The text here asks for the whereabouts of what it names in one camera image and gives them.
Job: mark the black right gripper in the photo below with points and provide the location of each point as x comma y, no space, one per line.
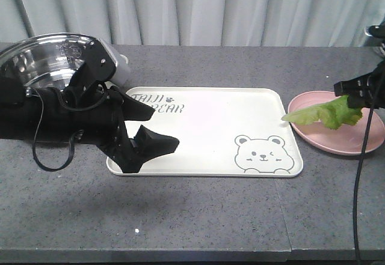
370,83

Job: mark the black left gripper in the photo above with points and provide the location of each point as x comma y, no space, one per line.
100,108

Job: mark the green lettuce leaf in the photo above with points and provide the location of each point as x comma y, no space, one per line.
332,114

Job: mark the pink round plate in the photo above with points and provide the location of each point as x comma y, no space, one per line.
346,140

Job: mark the cream bear serving tray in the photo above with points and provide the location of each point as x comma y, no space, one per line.
222,132

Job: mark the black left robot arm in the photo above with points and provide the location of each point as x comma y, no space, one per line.
35,114

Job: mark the light green electric cooking pot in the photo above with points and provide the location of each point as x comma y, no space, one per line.
48,60

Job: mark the white pleated curtain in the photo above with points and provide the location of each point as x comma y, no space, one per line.
312,23

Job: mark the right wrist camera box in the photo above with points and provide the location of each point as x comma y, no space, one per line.
375,31

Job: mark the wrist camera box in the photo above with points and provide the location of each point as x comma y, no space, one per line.
375,31
105,62

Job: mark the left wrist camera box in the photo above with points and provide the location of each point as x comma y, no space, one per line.
105,62

